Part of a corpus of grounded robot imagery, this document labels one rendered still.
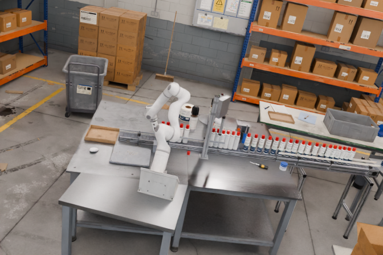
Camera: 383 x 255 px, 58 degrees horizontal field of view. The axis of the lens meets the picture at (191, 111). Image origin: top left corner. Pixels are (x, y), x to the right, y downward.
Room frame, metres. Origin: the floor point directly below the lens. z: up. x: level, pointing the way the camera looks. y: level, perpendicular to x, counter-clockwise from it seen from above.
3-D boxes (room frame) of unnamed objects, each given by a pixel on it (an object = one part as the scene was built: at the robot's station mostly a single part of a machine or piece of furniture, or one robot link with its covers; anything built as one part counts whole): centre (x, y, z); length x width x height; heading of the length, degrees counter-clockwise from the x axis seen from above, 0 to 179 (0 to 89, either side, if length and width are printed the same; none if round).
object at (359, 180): (3.50, -2.06, 0.71); 0.15 x 0.12 x 0.34; 6
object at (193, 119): (3.43, -0.04, 1.03); 0.09 x 0.09 x 0.30
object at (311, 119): (4.63, -1.65, 0.81); 0.32 x 0.24 x 0.01; 161
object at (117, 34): (6.67, 1.78, 0.70); 1.20 x 0.82 x 1.39; 91
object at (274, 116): (4.44, -1.23, 0.82); 0.34 x 0.24 x 0.03; 91
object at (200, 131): (3.62, -0.22, 0.86); 0.80 x 0.67 x 0.05; 96
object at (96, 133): (3.05, 0.84, 0.85); 0.30 x 0.26 x 0.04; 96
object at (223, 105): (3.09, -0.26, 1.38); 0.17 x 0.10 x 0.19; 151
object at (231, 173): (3.25, -0.01, 0.82); 2.10 x 1.50 x 0.02; 96
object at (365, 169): (3.32, -1.55, 0.47); 1.17 x 0.38 x 0.94; 96
